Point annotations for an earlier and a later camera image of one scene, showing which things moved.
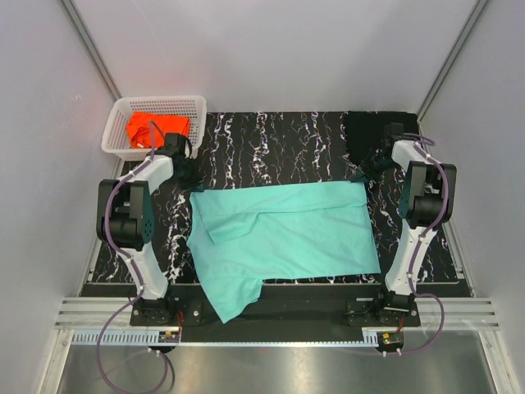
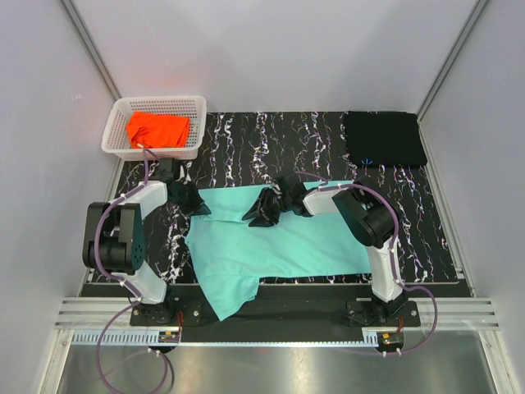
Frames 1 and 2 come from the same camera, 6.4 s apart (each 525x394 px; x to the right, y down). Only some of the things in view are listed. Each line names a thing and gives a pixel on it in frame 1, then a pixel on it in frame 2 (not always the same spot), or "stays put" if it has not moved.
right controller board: x=390 y=341 stays put
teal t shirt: x=240 y=236 stays put
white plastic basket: x=115 y=139 stays put
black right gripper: x=365 y=168 → x=262 y=203
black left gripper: x=195 y=180 → x=197 y=207
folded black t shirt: x=366 y=130 stays put
